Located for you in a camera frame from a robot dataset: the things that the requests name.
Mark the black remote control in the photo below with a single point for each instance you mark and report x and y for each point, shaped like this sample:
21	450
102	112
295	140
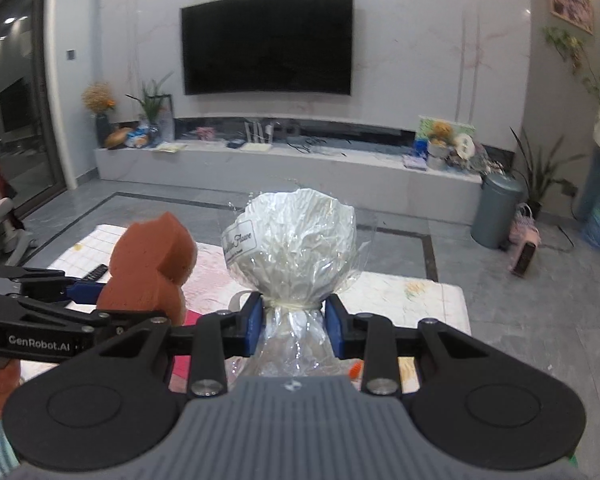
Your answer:
95	272

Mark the cellophane white paper bundle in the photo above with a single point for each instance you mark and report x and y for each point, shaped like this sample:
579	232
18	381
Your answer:
300	240

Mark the yellow green booklet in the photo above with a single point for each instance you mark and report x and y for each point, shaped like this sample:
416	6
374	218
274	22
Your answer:
170	148

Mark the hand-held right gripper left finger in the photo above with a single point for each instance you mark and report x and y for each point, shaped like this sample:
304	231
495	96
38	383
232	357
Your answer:
252	325

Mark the grey trash can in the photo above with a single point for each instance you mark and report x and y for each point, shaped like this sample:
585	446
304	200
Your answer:
497	210

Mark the dark vase with yellow flowers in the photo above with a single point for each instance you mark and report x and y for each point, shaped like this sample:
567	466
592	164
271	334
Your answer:
101	110

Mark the black television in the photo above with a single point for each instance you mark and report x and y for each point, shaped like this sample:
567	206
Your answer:
267	42

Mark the white lace tablecloth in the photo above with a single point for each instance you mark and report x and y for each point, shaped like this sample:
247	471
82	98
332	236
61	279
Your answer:
405	300

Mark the white router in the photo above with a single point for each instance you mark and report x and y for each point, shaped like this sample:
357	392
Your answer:
257	146

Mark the blue and white snack bag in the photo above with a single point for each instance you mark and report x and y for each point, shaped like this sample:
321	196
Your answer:
141	138

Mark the pink bag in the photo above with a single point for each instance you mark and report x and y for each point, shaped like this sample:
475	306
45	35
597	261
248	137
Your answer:
524	225

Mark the white round plush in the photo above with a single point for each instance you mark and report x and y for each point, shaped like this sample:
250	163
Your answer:
464	146

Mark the brown teddy bear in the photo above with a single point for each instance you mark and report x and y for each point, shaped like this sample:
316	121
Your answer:
442	131

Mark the hanging vine plant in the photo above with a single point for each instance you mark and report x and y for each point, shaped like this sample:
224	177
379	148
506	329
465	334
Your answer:
572	50

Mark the brown sponge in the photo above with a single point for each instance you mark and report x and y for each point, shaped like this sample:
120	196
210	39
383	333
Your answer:
145	265

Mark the flat purple box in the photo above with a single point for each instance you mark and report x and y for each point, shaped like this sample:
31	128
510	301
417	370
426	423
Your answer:
414	162

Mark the white pot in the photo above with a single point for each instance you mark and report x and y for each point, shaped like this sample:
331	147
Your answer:
439	156

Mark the grey television cabinet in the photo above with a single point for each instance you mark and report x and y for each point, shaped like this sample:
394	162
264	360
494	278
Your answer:
280	165

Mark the brown bread loaf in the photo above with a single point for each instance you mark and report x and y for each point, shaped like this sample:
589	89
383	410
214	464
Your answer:
118	138

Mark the pink heater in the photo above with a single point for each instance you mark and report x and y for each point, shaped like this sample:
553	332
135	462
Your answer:
524	260

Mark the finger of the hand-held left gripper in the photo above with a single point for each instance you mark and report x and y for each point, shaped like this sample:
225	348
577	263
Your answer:
85	294
105	322

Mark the person's left hand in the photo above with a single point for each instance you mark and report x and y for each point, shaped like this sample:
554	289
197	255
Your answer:
0	382

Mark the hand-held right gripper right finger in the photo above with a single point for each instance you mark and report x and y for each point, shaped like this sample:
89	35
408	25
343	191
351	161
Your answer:
335	327

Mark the glass sliding door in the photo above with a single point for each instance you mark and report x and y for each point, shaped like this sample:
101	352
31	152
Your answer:
15	85

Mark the framed wall picture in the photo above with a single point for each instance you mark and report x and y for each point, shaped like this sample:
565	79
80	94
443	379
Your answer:
572	5

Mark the green plant in glass vase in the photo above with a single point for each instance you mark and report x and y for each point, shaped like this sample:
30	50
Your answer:
150	105

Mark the potted snake plant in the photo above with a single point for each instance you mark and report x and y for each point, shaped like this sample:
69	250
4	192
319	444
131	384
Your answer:
542	170

